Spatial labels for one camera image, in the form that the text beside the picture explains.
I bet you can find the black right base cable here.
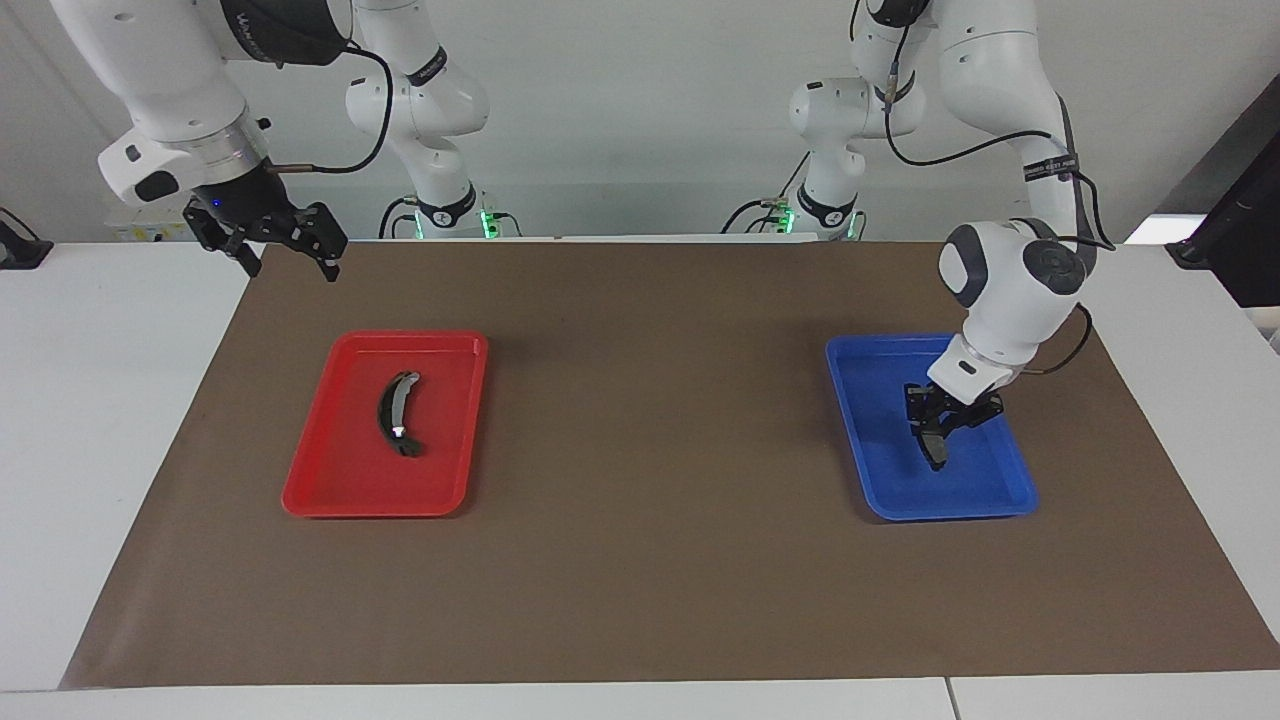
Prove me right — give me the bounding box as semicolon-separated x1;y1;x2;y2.
377;194;523;241

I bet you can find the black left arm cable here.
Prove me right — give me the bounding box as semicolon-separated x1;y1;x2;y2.
878;55;1118;377

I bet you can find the curved brake shoe metal web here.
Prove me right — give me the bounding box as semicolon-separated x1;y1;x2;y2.
376;371;426;460

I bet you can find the red plastic tray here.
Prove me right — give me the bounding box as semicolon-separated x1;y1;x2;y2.
281;330;490;519

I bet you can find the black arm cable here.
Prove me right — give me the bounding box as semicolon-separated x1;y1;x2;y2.
878;55;1118;377
265;40;394;177

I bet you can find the black left base cable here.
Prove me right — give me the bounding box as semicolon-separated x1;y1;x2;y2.
734;150;809;237

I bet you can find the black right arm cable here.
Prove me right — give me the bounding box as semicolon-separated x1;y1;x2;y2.
265;40;394;177

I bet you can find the blue plastic tray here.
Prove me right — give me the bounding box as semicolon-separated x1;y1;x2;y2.
826;333;1040;523

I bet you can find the small black bracket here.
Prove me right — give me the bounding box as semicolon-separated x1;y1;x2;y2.
0;207;54;270

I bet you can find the brown table mat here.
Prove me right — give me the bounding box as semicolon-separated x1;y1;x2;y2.
60;240;1280;691

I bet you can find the beige box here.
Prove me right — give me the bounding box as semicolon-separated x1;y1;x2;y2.
104;205;201;244

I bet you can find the black monitor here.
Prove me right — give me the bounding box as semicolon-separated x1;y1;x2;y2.
1164;100;1280;310

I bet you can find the black base cable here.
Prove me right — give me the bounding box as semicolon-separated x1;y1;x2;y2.
377;194;523;241
734;150;809;237

